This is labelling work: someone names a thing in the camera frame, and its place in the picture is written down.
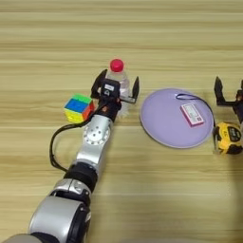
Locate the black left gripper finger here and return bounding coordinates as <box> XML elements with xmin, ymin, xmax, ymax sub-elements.
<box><xmin>131</xmin><ymin>75</ymin><xmax>140</xmax><ymax>105</ymax></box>
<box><xmin>90</xmin><ymin>68</ymin><xmax>109</xmax><ymax>98</ymax></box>

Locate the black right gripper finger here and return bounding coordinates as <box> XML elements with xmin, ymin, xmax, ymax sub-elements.
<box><xmin>214</xmin><ymin>75</ymin><xmax>237</xmax><ymax>107</ymax></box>

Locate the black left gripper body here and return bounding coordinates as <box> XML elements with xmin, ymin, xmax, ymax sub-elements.
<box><xmin>91</xmin><ymin>90</ymin><xmax>134</xmax><ymax>117</ymax></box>

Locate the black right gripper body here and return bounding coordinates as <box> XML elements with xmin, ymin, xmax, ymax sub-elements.
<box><xmin>234</xmin><ymin>89</ymin><xmax>243</xmax><ymax>124</ymax></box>

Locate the black tape measure wrist strap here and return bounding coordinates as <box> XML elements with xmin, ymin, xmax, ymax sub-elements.
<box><xmin>176</xmin><ymin>93</ymin><xmax>217</xmax><ymax>126</ymax></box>

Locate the clear bottle with red cap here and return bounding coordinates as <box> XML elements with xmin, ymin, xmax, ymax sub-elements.
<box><xmin>104</xmin><ymin>58</ymin><xmax>132</xmax><ymax>120</ymax></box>

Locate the multicolour puzzle cube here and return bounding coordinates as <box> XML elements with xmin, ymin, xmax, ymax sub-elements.
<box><xmin>63</xmin><ymin>93</ymin><xmax>96</xmax><ymax>124</ymax></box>

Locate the yellow black tape measure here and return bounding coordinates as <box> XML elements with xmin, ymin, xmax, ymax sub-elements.
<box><xmin>213</xmin><ymin>121</ymin><xmax>243</xmax><ymax>156</ymax></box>

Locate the purple round plate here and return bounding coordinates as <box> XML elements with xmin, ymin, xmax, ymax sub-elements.
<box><xmin>140</xmin><ymin>87</ymin><xmax>215</xmax><ymax>150</ymax></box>

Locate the black labelled box left gripper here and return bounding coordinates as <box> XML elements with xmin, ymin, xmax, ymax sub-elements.
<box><xmin>100</xmin><ymin>79</ymin><xmax>122</xmax><ymax>100</ymax></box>

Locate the small pink white card box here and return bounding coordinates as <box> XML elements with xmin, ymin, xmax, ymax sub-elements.
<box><xmin>179</xmin><ymin>103</ymin><xmax>206</xmax><ymax>128</ymax></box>

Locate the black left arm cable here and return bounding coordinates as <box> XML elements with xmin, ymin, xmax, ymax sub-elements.
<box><xmin>48</xmin><ymin>103</ymin><xmax>105</xmax><ymax>174</ymax></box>

